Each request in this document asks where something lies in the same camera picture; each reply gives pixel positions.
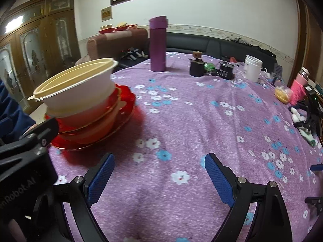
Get red plates on armchair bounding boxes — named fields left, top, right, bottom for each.
left=98, top=22, right=139, bottom=35

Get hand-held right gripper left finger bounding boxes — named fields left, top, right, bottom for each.
left=54, top=152, right=116, bottom=242

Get black leather sofa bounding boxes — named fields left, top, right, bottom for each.
left=111, top=31, right=278, bottom=68

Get white mug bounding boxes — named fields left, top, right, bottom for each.
left=244, top=55, right=263, bottom=82

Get purple thermos bottle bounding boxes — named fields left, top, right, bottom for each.
left=148, top=15, right=169, bottom=72

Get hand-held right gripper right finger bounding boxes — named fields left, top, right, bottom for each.
left=204, top=152, right=293, bottom=242

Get yellow snack bag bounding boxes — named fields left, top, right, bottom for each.
left=274, top=85, right=294, bottom=104

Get black tool stand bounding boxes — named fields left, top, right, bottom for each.
left=293, top=84, right=323, bottom=148

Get dark jar with cork lid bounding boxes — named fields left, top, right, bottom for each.
left=189, top=51, right=207, bottom=77

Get remote controls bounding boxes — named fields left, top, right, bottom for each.
left=119, top=47, right=149, bottom=61

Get black clip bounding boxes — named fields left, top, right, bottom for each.
left=304, top=196, right=323, bottom=218

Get yellow wall sign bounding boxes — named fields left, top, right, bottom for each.
left=101, top=6, right=113, bottom=22

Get black round tin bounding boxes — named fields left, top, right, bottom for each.
left=218, top=61, right=237, bottom=80

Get wooden glass-door cabinet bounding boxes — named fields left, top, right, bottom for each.
left=0, top=0, right=82, bottom=115

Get brown armchair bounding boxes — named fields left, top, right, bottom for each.
left=76, top=28, right=150, bottom=66

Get pink bottle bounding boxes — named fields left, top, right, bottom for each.
left=290, top=67, right=311, bottom=107

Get purple floral tablecloth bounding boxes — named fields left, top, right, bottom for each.
left=47, top=52, right=323, bottom=242

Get person's left forearm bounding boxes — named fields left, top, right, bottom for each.
left=0, top=79, right=36, bottom=140

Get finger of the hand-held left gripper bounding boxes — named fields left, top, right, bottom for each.
left=0, top=117, right=60, bottom=160

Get white plastic object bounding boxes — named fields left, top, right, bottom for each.
left=290, top=106, right=317, bottom=145

